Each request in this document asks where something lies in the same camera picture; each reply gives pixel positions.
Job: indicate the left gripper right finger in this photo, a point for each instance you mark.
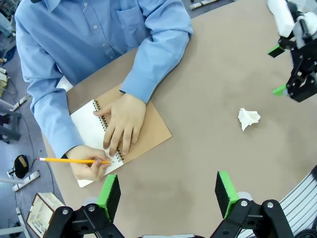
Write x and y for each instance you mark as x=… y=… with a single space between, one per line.
x=226 y=196

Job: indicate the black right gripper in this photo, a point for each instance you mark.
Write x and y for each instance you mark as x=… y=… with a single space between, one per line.
x=307 y=54

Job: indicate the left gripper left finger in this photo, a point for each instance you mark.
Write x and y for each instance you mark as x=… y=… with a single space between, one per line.
x=109 y=196

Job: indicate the yellow pencil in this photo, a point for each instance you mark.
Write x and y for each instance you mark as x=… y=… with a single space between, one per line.
x=64 y=160

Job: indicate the white paper ball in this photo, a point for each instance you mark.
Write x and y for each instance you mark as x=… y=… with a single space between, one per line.
x=247 y=117

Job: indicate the brown spiral notebook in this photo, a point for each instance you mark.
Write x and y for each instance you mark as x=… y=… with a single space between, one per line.
x=86 y=124

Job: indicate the person's left forearm blue sleeve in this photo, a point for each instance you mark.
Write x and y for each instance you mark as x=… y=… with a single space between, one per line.
x=148 y=72

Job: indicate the person's right forearm blue sleeve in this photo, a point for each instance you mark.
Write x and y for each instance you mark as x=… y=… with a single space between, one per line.
x=54 y=124

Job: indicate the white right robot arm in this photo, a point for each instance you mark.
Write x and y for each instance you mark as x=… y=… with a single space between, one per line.
x=310 y=22

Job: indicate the person's right hand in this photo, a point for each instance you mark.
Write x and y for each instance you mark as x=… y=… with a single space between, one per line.
x=89 y=171

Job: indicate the person's left hand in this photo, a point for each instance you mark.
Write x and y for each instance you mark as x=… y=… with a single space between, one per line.
x=125 y=119

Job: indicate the cardboard box on floor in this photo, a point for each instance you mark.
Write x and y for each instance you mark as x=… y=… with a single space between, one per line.
x=39 y=213

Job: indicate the white power strip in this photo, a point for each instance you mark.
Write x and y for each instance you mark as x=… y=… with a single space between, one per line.
x=27 y=180

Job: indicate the black round pouch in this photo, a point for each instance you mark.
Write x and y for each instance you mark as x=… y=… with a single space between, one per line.
x=21 y=168

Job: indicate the dark grey step stool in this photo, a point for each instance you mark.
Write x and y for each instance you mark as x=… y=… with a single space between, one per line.
x=10 y=129

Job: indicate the person in blue shirt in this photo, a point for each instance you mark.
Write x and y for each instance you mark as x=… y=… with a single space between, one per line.
x=86 y=37

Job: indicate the grey ribbed aluminium frame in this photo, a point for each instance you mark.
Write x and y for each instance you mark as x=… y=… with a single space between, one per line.
x=297 y=198

